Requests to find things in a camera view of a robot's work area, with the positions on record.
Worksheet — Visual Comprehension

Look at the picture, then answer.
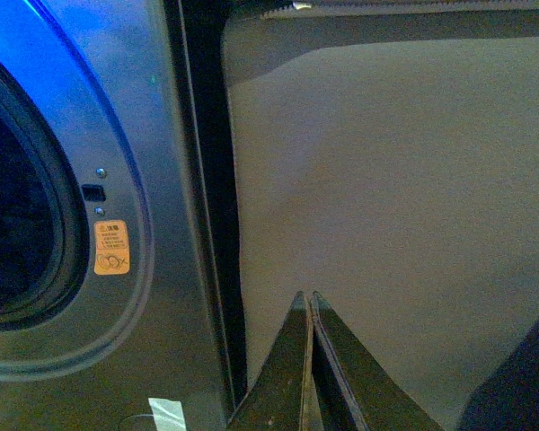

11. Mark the stainless steel washer drum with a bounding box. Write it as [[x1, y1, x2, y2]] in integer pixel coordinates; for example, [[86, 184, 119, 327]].
[[0, 116, 54, 309]]

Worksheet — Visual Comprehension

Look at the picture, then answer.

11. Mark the grey front-load washing machine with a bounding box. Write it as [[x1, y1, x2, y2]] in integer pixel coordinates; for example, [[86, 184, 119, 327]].
[[0, 1, 241, 430]]

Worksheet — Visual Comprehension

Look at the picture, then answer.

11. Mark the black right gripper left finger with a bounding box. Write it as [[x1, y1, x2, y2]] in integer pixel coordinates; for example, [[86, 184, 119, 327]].
[[226, 292, 323, 430]]

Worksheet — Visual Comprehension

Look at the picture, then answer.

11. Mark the orange warning sticker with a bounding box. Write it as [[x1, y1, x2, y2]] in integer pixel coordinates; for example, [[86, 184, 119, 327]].
[[94, 220, 130, 276]]

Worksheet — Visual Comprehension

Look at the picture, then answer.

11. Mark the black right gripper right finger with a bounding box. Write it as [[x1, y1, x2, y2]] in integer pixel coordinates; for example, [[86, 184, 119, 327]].
[[311, 292, 442, 430]]

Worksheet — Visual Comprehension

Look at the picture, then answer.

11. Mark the white tape piece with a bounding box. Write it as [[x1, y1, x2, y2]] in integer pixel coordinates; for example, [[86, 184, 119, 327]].
[[148, 398, 187, 431]]

